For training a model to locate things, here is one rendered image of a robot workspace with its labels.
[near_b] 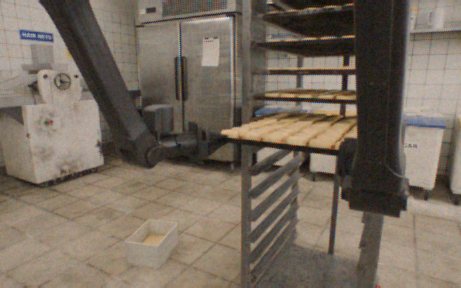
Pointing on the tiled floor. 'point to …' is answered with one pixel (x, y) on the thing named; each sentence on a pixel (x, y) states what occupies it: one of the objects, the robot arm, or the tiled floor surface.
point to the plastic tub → (152, 244)
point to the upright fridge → (212, 93)
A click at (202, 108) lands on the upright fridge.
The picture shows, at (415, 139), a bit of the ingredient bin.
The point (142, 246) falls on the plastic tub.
